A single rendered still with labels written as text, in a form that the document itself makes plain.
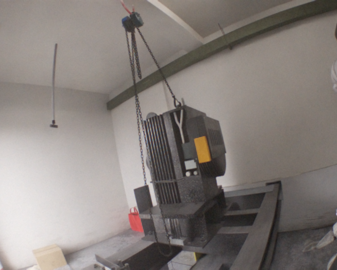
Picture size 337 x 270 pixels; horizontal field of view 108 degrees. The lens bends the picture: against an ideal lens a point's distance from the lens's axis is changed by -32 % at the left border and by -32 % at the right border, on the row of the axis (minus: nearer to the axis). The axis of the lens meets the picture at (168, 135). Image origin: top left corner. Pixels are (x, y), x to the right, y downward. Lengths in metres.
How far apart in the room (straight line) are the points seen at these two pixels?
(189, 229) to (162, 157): 0.58
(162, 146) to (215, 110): 1.26
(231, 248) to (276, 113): 1.58
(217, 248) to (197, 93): 2.01
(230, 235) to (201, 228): 0.21
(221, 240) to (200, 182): 0.46
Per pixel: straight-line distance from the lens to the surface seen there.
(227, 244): 1.36
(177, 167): 1.33
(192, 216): 1.10
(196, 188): 1.30
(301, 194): 2.33
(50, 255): 2.81
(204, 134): 1.15
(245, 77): 2.41
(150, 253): 1.49
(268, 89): 2.33
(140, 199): 1.61
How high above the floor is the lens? 1.25
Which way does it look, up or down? 8 degrees up
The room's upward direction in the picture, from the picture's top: 12 degrees counter-clockwise
